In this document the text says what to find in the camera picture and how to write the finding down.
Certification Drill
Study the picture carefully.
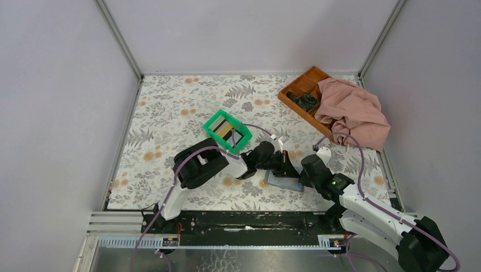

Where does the card stack in bin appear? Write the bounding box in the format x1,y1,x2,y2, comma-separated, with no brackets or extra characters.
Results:
208,116,243,146

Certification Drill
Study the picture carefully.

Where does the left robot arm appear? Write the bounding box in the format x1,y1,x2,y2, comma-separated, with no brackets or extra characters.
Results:
156,138,300,221

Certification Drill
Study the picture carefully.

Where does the aluminium frame post right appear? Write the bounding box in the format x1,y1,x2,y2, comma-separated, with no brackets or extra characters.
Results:
358,0,407,81

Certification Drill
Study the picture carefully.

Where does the floral table mat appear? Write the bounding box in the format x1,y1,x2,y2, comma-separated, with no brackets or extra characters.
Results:
107,74,394,213

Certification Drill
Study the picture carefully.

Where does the grey leather card holder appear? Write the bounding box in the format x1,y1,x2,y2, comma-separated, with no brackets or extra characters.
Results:
267,171,304,192

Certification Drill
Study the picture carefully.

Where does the dark green patterned cloth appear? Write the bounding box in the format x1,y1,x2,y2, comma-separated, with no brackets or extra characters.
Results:
286,92,318,112

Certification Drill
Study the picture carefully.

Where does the aluminium frame post left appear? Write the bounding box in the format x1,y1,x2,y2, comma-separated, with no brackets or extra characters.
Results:
93,0,144,81

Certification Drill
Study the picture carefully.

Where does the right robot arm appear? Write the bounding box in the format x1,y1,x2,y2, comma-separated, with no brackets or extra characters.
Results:
300,155,449,271

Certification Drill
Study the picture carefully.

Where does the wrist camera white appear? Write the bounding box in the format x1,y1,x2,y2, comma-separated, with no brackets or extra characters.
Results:
271,134,290,152
316,146,332,165

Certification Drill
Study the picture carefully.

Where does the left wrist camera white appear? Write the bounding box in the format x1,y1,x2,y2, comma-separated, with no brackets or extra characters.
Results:
271,134,290,152

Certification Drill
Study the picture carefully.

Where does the orange compartment tray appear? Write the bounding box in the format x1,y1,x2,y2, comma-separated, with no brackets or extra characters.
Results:
277,66,333,135

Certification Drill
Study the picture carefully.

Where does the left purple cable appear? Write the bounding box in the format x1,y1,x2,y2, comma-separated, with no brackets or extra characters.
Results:
129,123,277,272

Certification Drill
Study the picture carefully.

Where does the pink cloth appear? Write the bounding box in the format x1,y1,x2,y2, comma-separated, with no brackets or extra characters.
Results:
314,78,391,152

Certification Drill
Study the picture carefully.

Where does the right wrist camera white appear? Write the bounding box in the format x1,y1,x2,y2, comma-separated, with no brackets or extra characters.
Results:
316,146,332,165

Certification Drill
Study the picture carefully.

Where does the aluminium frame post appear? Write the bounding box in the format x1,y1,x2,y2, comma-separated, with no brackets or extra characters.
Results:
358,0,407,81
93,0,144,81

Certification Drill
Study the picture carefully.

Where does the green plastic bin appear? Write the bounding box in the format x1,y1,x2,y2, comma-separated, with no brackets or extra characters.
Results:
202,109,252,155

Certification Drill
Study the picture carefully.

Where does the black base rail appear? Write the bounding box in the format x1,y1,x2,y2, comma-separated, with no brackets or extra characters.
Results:
141,211,350,250

